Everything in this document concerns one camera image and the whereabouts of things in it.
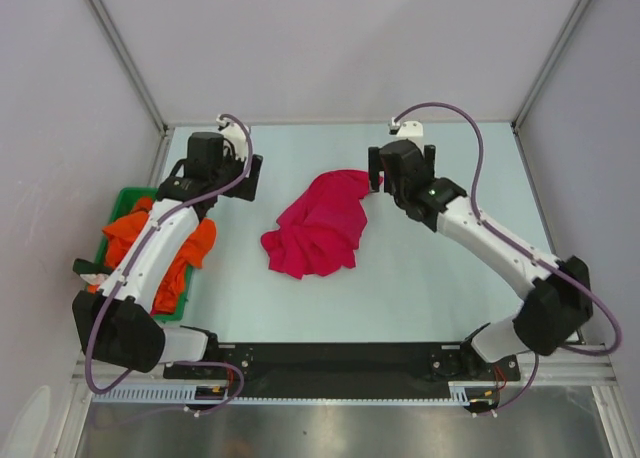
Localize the magenta t shirt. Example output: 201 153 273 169
260 169 370 280

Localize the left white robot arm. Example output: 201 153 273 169
72 122 262 378

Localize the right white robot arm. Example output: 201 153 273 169
368 139 593 379

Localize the orange t shirt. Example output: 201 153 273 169
87 195 218 317

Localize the black white garment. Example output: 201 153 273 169
72 258 113 285

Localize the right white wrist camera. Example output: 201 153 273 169
388 120 424 139

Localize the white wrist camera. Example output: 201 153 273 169
216 115 249 161
388 120 424 139

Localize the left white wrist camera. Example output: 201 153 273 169
216 115 249 161

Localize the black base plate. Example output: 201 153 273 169
164 341 521 400

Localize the white slotted cable duct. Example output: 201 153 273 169
92 382 494 407

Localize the aluminium frame rail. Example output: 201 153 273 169
69 345 616 385

